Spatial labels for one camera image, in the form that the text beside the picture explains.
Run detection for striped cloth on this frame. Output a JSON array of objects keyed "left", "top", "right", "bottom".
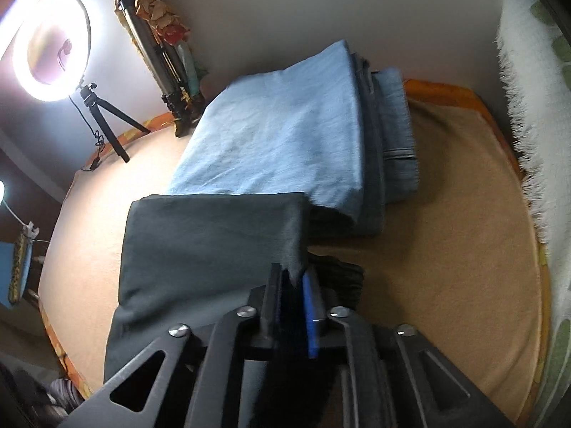
[{"left": 45, "top": 377, "right": 86, "bottom": 415}]

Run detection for folded grey tripod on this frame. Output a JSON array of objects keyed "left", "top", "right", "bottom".
[{"left": 115, "top": 0, "right": 206, "bottom": 137}]

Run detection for white clamp lamp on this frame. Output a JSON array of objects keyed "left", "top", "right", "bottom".
[{"left": 0, "top": 179, "right": 41, "bottom": 244}]

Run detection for white fringed leaf-patterned blanket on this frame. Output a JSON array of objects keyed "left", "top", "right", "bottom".
[{"left": 494, "top": 0, "right": 571, "bottom": 428}]

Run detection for black cable with inline switch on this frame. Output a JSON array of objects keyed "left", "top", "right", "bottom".
[{"left": 79, "top": 98, "right": 107, "bottom": 171}]

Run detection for dark grey pants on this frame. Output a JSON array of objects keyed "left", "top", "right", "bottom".
[{"left": 103, "top": 192, "right": 367, "bottom": 428}]

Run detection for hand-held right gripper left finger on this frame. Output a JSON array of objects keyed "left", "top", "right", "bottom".
[{"left": 58, "top": 262, "right": 286, "bottom": 428}]

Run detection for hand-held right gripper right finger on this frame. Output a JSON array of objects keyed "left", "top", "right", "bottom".
[{"left": 302, "top": 270, "right": 518, "bottom": 428}]

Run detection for small black tripod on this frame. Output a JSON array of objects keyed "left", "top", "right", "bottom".
[{"left": 69, "top": 81, "right": 151, "bottom": 164}]

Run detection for orange floral cloth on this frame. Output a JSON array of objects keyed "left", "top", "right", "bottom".
[{"left": 117, "top": 0, "right": 210, "bottom": 94}]

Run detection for light blue folded pants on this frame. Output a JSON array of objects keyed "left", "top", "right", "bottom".
[{"left": 166, "top": 40, "right": 386, "bottom": 235}]

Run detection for blue folded jeans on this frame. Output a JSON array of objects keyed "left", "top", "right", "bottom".
[{"left": 352, "top": 53, "right": 420, "bottom": 215}]

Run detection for orange patterned bed sheet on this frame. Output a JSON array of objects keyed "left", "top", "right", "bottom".
[{"left": 38, "top": 78, "right": 554, "bottom": 411}]

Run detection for ring light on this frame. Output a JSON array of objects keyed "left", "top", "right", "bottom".
[{"left": 12, "top": 0, "right": 92, "bottom": 101}]

